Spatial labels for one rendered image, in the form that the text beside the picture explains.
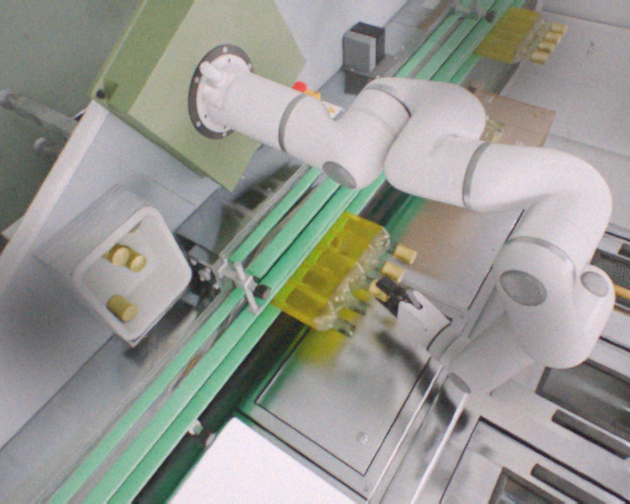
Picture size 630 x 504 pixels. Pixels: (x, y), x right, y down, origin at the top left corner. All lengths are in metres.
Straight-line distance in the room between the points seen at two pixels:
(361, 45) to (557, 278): 0.90
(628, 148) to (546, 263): 6.12
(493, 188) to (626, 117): 6.51
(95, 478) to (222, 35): 0.76
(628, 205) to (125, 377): 5.52
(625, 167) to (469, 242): 5.12
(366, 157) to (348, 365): 0.56
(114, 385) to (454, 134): 0.74
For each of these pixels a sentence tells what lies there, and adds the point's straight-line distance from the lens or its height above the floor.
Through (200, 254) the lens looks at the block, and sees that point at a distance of 0.97.
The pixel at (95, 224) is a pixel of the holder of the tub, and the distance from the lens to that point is 0.84.
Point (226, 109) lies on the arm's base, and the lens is 0.80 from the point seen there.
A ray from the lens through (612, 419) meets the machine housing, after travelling 1.23.
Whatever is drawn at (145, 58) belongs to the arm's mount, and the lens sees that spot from 0.78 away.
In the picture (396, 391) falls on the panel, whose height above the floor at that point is 1.26.
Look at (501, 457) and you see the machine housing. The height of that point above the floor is 1.50.
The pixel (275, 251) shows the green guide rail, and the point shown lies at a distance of 0.95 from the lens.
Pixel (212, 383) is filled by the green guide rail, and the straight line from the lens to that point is 1.03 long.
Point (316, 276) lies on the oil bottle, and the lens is 1.04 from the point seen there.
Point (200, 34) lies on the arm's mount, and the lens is 0.81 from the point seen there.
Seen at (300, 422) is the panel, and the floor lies 1.12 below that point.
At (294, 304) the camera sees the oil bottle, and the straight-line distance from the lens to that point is 1.01.
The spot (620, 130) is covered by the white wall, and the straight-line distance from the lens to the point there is 6.86.
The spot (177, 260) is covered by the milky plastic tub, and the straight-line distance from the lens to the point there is 0.94.
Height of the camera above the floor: 1.40
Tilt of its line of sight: 22 degrees down
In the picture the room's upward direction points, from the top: 116 degrees clockwise
